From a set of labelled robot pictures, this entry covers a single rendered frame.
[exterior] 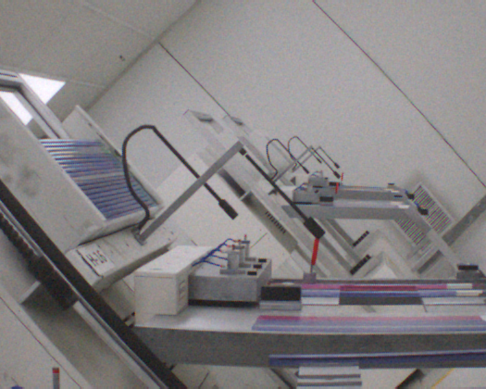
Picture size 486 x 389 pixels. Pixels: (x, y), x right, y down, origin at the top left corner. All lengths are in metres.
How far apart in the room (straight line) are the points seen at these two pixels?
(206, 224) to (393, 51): 3.51
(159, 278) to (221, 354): 0.26
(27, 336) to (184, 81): 6.75
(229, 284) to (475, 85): 6.51
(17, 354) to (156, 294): 0.31
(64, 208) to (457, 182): 6.69
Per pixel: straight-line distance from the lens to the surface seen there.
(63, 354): 1.69
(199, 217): 5.20
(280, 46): 8.28
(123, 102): 8.45
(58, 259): 0.50
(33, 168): 1.77
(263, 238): 5.17
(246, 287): 1.92
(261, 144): 6.71
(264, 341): 1.61
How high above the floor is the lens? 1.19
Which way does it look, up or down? 2 degrees up
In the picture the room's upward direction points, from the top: 43 degrees counter-clockwise
